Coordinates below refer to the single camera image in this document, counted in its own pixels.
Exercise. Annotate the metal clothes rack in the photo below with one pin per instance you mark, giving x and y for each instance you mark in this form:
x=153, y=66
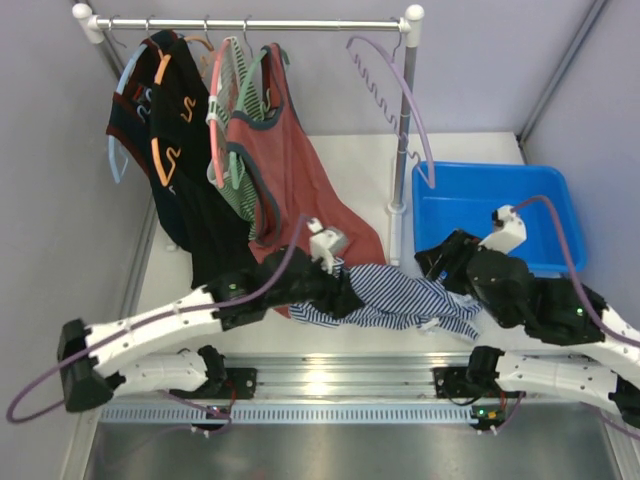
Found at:
x=408, y=27

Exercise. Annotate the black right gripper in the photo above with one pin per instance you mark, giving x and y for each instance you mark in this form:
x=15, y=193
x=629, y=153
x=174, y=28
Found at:
x=448, y=255

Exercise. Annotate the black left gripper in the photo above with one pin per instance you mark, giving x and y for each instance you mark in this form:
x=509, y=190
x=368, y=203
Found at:
x=341, y=293

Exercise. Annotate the red tank top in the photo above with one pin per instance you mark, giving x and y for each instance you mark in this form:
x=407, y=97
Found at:
x=290, y=178

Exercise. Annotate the pink hanger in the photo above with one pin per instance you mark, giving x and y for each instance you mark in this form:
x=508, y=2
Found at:
x=213, y=117

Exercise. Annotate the blue white striped tank top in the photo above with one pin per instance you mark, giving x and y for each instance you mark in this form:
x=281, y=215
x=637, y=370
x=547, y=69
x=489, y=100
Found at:
x=396, y=301

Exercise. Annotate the green striped tank top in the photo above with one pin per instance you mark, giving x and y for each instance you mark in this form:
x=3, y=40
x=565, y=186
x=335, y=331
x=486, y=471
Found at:
x=244, y=201

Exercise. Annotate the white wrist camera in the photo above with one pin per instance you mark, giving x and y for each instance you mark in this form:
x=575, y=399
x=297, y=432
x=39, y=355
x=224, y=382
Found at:
x=509, y=231
x=325, y=243

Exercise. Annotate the green hanger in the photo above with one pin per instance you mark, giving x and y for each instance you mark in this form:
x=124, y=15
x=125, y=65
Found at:
x=248, y=101

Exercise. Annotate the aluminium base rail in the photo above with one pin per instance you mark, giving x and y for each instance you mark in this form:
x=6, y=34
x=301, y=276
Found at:
x=315, y=389

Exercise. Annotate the light blue hanger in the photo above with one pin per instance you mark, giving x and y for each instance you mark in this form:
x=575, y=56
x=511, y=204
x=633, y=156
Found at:
x=125, y=127

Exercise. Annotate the orange hanger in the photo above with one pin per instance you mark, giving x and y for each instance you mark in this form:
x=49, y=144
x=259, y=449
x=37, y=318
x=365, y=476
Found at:
x=179, y=136

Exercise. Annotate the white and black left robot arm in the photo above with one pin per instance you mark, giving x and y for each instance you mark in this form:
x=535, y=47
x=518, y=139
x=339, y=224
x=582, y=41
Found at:
x=140, y=354

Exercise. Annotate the black maroon trimmed tank top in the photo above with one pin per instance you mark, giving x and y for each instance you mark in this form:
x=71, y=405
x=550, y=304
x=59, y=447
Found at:
x=145, y=73

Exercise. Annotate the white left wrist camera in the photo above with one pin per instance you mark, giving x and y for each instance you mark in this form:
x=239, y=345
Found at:
x=325, y=243

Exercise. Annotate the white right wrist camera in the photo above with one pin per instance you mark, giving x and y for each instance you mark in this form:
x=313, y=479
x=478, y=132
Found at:
x=509, y=231

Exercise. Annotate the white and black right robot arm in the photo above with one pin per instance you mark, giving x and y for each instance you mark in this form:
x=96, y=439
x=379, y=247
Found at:
x=550, y=312

